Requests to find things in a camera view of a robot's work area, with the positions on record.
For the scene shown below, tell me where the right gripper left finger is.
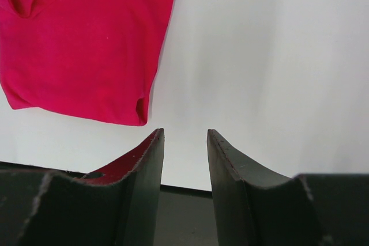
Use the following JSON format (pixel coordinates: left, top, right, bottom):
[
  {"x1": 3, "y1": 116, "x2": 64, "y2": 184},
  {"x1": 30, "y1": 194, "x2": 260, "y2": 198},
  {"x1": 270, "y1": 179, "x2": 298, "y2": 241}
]
[{"x1": 1, "y1": 128, "x2": 164, "y2": 245}]

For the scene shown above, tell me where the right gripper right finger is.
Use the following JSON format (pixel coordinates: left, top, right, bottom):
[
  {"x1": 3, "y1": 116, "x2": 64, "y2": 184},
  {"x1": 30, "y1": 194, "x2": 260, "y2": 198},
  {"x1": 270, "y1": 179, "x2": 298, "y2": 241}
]
[{"x1": 207, "y1": 129, "x2": 368, "y2": 245}]

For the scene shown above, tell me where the magenta t shirt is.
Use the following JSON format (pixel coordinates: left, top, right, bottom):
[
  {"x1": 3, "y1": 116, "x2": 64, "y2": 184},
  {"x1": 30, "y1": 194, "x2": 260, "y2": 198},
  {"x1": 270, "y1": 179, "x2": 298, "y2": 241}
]
[{"x1": 1, "y1": 0, "x2": 174, "y2": 126}]

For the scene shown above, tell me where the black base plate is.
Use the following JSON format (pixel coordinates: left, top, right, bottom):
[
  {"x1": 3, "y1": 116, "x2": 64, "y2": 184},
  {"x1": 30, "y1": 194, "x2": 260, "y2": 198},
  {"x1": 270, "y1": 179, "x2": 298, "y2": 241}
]
[{"x1": 152, "y1": 185, "x2": 217, "y2": 245}]

